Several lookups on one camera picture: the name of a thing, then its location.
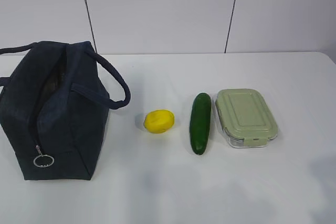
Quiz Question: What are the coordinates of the yellow lemon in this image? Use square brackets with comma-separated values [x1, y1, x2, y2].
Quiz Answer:
[143, 110, 175, 134]

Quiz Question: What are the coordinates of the green cucumber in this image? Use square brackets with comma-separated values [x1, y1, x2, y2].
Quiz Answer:
[189, 93, 212, 155]

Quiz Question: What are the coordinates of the glass container green lid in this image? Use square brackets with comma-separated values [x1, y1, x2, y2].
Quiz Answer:
[215, 89, 278, 148]

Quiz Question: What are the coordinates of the navy blue lunch bag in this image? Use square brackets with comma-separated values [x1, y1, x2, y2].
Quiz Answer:
[1, 41, 131, 180]

